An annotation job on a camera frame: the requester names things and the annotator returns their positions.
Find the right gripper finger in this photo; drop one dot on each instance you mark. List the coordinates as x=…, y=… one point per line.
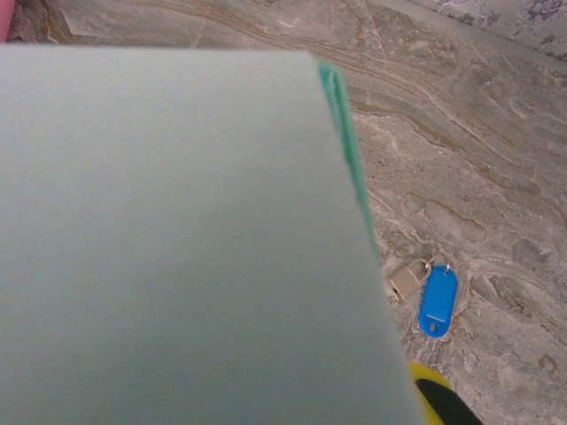
x=443, y=407

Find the light blue paper box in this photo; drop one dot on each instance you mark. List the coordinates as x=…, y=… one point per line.
x=177, y=221

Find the small brass padlock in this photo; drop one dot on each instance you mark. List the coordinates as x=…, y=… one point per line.
x=407, y=281

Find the blue key tag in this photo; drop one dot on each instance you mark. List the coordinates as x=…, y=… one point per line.
x=438, y=301

